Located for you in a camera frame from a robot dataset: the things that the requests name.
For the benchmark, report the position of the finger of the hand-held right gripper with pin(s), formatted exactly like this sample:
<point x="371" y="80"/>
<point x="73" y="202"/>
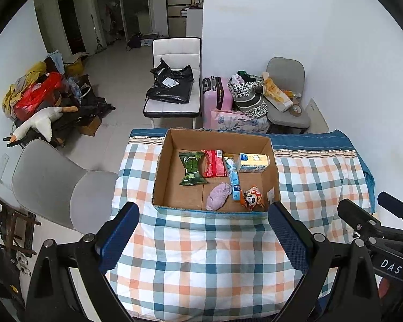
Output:
<point x="396" y="204"/>
<point x="356" y="214"/>

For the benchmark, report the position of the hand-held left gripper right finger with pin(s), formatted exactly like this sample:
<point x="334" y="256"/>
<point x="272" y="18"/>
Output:
<point x="287" y="238"/>

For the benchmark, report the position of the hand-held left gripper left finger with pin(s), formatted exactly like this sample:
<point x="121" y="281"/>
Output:
<point x="117" y="241"/>

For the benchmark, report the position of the orange cartoon snack packet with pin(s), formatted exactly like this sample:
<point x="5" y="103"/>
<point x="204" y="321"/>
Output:
<point x="252" y="198"/>

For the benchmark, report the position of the blue and white tube packet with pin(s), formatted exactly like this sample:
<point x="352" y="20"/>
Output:
<point x="233" y="181"/>

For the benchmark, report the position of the purple cloth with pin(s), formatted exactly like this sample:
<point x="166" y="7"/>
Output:
<point x="218" y="196"/>

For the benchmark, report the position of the yellow tissue pack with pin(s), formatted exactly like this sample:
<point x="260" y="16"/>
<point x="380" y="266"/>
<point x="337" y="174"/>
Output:
<point x="253" y="162"/>

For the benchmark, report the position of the green snack packet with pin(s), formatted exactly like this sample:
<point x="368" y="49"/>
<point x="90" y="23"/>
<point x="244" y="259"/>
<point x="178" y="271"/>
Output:
<point x="191" y="169"/>

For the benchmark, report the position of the red snack packet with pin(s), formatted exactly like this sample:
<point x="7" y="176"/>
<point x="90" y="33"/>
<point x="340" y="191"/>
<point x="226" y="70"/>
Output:
<point x="215" y="164"/>

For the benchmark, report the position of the plaid blanket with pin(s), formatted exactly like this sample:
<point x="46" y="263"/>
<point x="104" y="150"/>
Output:
<point x="201" y="258"/>

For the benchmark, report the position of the light grey shell chair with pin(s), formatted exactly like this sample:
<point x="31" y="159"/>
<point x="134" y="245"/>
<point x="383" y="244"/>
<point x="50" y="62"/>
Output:
<point x="43" y="177"/>

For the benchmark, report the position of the white board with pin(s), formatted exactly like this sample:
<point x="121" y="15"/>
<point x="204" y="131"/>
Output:
<point x="317" y="117"/>

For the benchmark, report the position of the dark wooden chair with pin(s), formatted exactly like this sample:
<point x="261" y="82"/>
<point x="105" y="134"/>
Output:
<point x="10" y="221"/>

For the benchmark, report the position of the small brown cardboard box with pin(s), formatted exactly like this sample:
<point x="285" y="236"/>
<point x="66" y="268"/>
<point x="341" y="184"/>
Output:
<point x="90" y="126"/>

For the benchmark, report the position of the tape roll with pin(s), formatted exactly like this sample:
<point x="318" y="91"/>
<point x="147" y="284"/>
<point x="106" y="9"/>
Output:
<point x="295" y="110"/>

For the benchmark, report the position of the floral wrapped package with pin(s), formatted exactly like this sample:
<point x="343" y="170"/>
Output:
<point x="238" y="122"/>

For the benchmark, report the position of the black folded stand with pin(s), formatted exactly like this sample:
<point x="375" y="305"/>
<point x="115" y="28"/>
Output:
<point x="87" y="107"/>

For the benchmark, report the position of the yellow and white bag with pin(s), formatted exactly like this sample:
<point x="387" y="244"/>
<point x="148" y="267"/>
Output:
<point x="278" y="99"/>

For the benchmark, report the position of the white goose plush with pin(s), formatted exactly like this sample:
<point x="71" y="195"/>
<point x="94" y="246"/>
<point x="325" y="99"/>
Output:
<point x="40" y="120"/>

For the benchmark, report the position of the patterned tote bag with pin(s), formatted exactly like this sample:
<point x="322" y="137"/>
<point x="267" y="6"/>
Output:
<point x="248" y="92"/>

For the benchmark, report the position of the pink suitcase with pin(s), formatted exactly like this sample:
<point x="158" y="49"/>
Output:
<point x="218" y="99"/>

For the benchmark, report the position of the black plastic bag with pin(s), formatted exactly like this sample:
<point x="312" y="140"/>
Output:
<point x="171" y="90"/>

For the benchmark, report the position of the grey padded chair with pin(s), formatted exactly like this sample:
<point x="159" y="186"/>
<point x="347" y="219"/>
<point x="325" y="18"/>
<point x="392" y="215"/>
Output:
<point x="287" y="68"/>

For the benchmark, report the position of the red plastic bag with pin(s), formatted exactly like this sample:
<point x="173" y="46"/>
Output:
<point x="33" y="97"/>

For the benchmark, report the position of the yellow cloth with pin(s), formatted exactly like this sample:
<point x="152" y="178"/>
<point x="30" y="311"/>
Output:
<point x="10" y="99"/>

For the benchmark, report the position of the light blue cloth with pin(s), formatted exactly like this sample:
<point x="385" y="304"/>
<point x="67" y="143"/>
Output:
<point x="57" y="58"/>

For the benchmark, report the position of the black floor bag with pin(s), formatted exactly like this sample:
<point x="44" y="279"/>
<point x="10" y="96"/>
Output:
<point x="134" y="42"/>

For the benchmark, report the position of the white padded chair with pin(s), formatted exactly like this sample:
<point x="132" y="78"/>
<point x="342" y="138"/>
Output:
<point x="176" y="48"/>

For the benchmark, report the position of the white cabinet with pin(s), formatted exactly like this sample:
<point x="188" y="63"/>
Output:
<point x="194" y="23"/>

